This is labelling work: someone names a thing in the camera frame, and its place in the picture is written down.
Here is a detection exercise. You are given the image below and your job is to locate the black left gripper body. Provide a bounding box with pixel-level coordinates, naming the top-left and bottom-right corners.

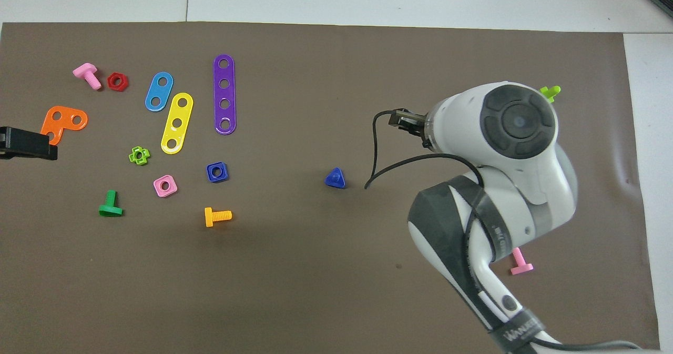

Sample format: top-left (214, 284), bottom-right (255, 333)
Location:
top-left (0, 127), bottom-right (22, 160)

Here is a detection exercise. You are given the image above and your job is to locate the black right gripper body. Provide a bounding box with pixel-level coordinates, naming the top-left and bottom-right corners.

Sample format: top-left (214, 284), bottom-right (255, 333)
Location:
top-left (418, 113), bottom-right (434, 150)

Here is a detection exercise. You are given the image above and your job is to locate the blue triangle toy screw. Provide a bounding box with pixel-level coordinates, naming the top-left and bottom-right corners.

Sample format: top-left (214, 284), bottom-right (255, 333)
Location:
top-left (324, 167), bottom-right (346, 189)

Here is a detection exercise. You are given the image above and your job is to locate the blue square toy nut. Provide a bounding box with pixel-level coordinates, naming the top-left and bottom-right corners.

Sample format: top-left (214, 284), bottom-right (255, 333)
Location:
top-left (206, 161), bottom-right (230, 184)

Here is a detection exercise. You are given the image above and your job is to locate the pink toy screw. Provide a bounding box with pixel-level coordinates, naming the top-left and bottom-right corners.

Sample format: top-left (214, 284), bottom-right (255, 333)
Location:
top-left (510, 247), bottom-right (534, 276)
top-left (73, 63), bottom-right (103, 90)

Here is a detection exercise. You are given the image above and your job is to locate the dark green toy screw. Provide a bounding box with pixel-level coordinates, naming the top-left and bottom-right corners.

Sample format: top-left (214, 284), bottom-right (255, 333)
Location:
top-left (99, 190), bottom-right (124, 217)

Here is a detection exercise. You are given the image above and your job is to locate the pink square toy nut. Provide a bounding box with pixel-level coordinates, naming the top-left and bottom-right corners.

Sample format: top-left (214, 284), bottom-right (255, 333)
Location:
top-left (153, 175), bottom-right (178, 198)

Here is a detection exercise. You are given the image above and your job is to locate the orange-yellow toy screw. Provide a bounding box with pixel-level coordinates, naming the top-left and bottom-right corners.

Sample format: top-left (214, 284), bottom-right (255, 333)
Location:
top-left (205, 207), bottom-right (232, 228)

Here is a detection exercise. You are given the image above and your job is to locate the orange angled three-hole plate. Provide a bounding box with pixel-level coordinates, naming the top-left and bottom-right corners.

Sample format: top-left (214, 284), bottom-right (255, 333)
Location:
top-left (40, 106), bottom-right (88, 146)

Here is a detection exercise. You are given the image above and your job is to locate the blue two-hole strip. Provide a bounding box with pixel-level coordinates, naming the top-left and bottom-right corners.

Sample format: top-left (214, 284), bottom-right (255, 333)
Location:
top-left (145, 72), bottom-right (174, 112)

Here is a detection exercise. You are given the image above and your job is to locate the yellow three-hole strip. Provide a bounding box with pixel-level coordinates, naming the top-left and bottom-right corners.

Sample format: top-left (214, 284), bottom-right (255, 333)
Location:
top-left (160, 92), bottom-right (194, 155)

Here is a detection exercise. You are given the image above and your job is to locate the purple four-hole strip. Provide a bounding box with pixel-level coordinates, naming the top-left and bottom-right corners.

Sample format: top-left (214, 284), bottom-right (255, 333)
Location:
top-left (213, 54), bottom-right (237, 135)

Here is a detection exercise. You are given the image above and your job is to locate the brown table mat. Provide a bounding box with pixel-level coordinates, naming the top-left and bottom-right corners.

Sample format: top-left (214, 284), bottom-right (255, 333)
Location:
top-left (0, 22), bottom-right (661, 354)

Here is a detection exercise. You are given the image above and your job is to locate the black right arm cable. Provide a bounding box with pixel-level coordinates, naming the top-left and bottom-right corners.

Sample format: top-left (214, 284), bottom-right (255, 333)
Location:
top-left (364, 109), bottom-right (645, 352)

